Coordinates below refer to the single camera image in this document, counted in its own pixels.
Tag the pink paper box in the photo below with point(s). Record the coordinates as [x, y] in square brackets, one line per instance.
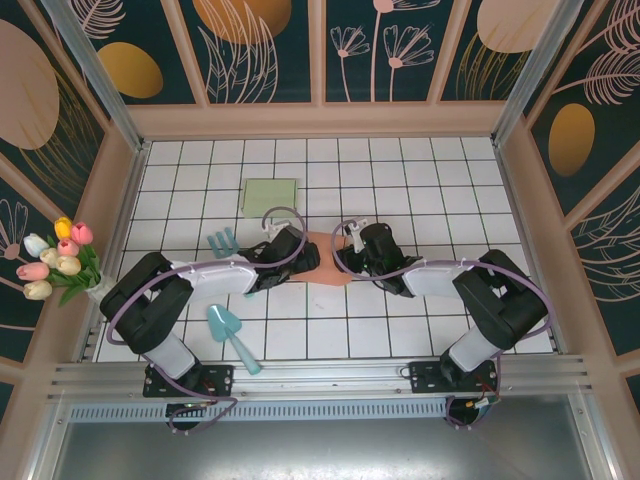
[327, 265]

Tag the green paper box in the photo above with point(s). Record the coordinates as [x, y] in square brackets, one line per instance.
[265, 195]

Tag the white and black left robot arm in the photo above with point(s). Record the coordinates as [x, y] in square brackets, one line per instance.
[215, 280]

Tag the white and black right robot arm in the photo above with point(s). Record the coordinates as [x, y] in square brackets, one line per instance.
[430, 277]

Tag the teal toy garden fork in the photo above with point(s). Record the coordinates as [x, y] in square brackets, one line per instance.
[223, 245]

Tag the teal toy shovel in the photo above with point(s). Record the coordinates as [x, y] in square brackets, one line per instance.
[225, 325]

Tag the white vase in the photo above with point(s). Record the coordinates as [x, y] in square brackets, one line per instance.
[102, 290]

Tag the artificial tulip bouquet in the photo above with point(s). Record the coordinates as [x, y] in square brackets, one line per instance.
[60, 255]

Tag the aluminium mounting rail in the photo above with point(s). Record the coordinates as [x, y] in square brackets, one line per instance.
[325, 380]

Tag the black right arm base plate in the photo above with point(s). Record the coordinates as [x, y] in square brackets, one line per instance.
[425, 380]

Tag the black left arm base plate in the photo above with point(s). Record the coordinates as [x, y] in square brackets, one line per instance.
[222, 380]

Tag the aluminium frame post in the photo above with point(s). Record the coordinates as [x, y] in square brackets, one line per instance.
[100, 85]
[530, 70]

